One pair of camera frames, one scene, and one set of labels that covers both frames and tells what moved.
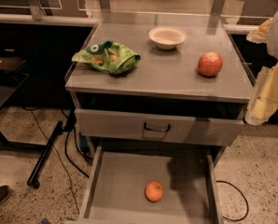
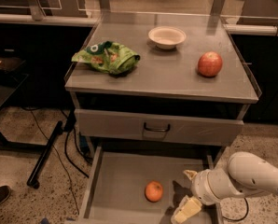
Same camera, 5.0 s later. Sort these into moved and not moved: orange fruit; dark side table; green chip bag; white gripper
Moved: white gripper
Not moved: green chip bag; dark side table; orange fruit
